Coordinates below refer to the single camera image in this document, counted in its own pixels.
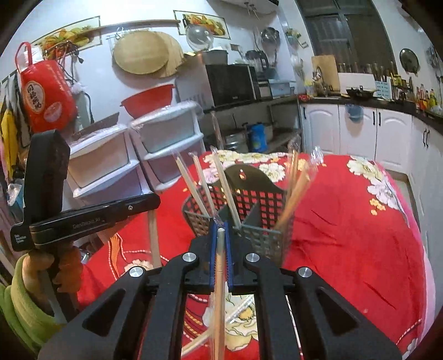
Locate wooden chopstick pair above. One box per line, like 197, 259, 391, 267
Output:
147, 210, 161, 268

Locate white kitchen cabinets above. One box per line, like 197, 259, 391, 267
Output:
300, 104, 442, 281

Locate dark kitchen window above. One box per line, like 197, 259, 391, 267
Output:
297, 0, 396, 73

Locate orange gloved left hand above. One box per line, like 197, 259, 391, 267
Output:
22, 246, 83, 314

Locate loose wrapped chopstick on cloth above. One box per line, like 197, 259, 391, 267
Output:
181, 293, 258, 358

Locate grey plastic utensil caddy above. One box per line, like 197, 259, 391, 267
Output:
182, 164, 292, 267

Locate white plastic drawer unit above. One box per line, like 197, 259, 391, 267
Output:
67, 124, 151, 205

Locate chopstick in caddy left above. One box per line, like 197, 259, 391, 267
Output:
172, 148, 243, 231

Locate chopstick in caddy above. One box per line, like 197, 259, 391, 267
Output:
172, 148, 243, 231
274, 146, 324, 231

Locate chopstick in caddy right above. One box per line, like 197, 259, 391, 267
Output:
274, 146, 324, 231

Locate red floral tablecloth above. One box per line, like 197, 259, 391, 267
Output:
78, 155, 435, 359

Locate red plastic bag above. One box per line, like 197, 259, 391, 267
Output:
17, 42, 77, 133

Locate blue water jug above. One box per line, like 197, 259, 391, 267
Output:
248, 123, 267, 153

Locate red plastic basin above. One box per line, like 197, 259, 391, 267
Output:
120, 84, 174, 119

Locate black microwave oven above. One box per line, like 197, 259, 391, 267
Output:
206, 65, 261, 108

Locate round bamboo tray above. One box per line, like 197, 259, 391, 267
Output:
113, 30, 184, 78

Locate black wok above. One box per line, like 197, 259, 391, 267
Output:
346, 86, 376, 101

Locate wooden cutting board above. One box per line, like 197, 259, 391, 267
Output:
311, 55, 340, 92

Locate hanging pot lid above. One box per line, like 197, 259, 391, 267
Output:
400, 48, 420, 76

